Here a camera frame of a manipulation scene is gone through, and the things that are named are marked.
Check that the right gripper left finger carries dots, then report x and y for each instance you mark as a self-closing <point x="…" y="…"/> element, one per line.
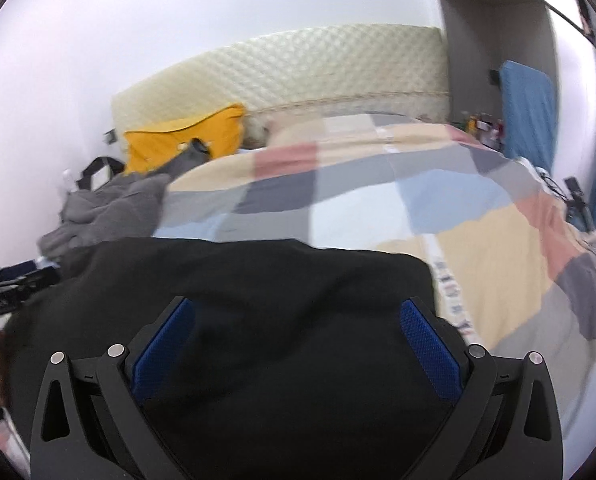
<point x="124" y="376"/>

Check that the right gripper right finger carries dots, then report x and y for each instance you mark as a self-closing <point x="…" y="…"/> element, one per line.
<point x="503" y="423"/>

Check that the black puffer jacket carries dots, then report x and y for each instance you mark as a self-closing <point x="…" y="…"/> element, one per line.
<point x="296" y="367"/>

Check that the grey fleece garment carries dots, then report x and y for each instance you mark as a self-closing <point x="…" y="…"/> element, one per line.
<point x="126" y="206"/>

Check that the black bag on nightstand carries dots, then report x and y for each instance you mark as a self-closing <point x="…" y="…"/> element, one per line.
<point x="99" y="172"/>

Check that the patchwork checked duvet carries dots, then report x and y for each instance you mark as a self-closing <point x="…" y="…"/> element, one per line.
<point x="509" y="270"/>

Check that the black tripod device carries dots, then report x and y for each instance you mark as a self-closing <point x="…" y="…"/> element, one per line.
<point x="577" y="209"/>

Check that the yellow pillow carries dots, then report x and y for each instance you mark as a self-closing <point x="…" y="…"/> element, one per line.
<point x="150" y="147"/>

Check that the bottles on side shelf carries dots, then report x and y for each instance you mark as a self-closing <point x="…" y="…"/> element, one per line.
<point x="483" y="127"/>

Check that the blue towel on chair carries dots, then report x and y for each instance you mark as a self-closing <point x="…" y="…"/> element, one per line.
<point x="529" y="114"/>

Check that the cream quilted headboard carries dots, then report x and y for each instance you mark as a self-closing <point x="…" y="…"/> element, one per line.
<point x="338" y="70"/>

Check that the grey white wardrobe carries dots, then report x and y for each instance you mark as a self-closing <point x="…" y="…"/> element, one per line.
<point x="546" y="35"/>

